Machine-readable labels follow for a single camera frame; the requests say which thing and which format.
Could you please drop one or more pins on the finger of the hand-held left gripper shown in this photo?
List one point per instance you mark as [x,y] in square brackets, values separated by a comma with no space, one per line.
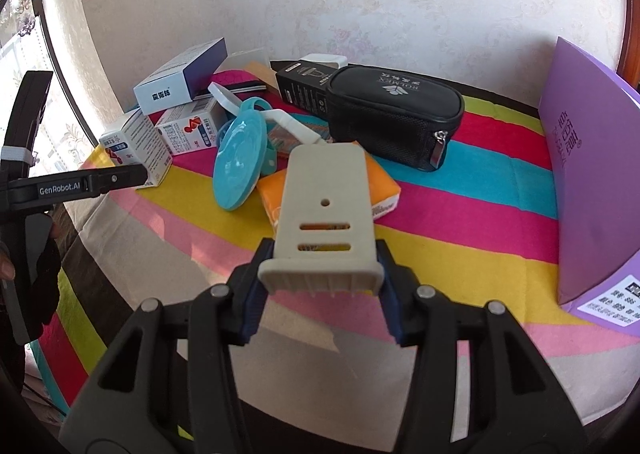
[117,178]

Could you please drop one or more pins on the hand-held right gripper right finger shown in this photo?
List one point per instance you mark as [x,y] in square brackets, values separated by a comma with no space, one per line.
[392,306]

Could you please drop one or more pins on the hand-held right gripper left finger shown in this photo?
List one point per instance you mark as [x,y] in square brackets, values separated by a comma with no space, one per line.
[255,296]

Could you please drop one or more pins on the white medicine box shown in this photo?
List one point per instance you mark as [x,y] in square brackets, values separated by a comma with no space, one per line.
[185,132]
[135,144]

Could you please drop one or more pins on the beige slotted plastic holder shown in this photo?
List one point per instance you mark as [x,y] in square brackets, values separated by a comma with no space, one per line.
[325,184]

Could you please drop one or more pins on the purple cardboard box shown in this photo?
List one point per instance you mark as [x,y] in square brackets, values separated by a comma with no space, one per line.
[590,184]

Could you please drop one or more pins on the person's left hand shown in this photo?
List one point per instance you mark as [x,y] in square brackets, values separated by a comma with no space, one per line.
[47,284]

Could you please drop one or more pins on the window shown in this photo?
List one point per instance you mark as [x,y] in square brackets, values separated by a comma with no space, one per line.
[20,34]

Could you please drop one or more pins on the blue and white carton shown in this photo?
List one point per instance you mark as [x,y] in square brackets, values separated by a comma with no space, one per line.
[170,84]

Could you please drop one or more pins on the striped colourful tablecloth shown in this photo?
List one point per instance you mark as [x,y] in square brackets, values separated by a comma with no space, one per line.
[450,214]

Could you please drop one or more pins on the orange tissue packet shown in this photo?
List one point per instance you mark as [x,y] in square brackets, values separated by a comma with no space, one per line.
[385,189]

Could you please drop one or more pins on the teal round plastic case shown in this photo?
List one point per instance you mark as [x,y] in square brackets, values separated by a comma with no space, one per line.
[240,159]

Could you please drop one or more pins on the tan cardboard piece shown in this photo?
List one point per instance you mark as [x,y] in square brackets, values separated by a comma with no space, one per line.
[260,73]

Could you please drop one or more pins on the black zip pouch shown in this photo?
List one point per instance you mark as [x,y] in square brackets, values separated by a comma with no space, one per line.
[390,114]

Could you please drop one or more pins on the black product carton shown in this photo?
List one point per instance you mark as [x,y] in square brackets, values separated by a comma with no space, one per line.
[300,89]

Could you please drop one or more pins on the white plastic box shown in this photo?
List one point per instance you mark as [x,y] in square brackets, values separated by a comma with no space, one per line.
[325,59]

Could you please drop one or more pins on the brown wooden frame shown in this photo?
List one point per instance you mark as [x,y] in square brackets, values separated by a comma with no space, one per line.
[631,44]

